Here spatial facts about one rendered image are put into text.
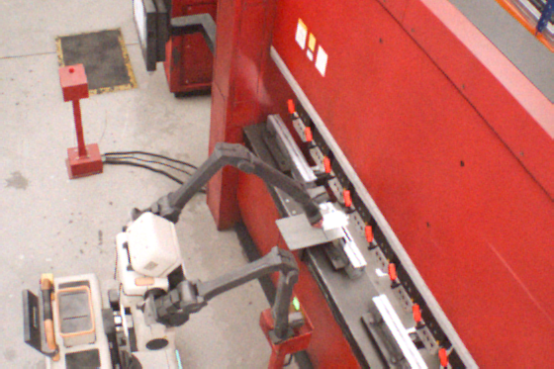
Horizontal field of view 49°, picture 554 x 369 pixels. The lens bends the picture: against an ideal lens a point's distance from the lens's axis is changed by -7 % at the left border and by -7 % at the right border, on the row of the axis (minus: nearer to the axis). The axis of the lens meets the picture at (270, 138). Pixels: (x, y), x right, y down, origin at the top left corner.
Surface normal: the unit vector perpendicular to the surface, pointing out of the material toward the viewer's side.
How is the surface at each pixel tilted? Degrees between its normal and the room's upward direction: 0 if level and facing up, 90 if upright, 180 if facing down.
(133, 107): 0
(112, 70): 0
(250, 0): 90
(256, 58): 90
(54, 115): 0
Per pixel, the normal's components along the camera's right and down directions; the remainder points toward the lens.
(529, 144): -0.92, 0.18
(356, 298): 0.11, -0.73
